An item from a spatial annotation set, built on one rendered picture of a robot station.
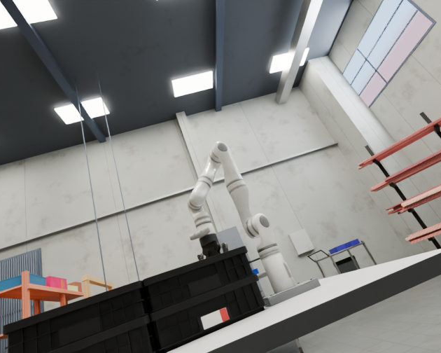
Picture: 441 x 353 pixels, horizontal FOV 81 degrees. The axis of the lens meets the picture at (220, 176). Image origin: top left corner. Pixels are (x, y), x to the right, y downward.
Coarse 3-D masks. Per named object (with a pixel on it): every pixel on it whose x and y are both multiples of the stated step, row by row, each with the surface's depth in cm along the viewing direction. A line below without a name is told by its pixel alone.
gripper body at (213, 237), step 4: (204, 236) 105; (208, 236) 105; (212, 236) 106; (216, 236) 108; (200, 240) 106; (204, 240) 105; (208, 240) 104; (212, 240) 105; (216, 240) 106; (204, 244) 105; (208, 244) 106; (212, 244) 106; (216, 244) 105; (204, 248) 107; (208, 248) 106; (216, 248) 104; (204, 252) 106; (212, 252) 105
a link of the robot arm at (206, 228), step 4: (204, 224) 108; (208, 224) 108; (196, 228) 110; (200, 228) 107; (204, 228) 102; (208, 228) 102; (212, 228) 108; (196, 232) 104; (200, 232) 102; (204, 232) 102; (208, 232) 103; (212, 232) 107; (192, 236) 103; (196, 236) 103; (200, 236) 105
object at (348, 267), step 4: (344, 260) 608; (348, 260) 607; (352, 260) 608; (336, 264) 620; (340, 264) 611; (344, 264) 607; (348, 264) 604; (352, 264) 604; (340, 268) 613; (344, 268) 606; (348, 268) 602; (352, 268) 601; (356, 268) 602; (344, 272) 606
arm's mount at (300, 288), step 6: (300, 282) 118; (306, 282) 100; (312, 282) 100; (318, 282) 100; (294, 288) 99; (300, 288) 99; (306, 288) 99; (312, 288) 99; (276, 294) 98; (282, 294) 98; (288, 294) 98; (294, 294) 98; (264, 300) 105; (270, 300) 97; (276, 300) 97; (282, 300) 97
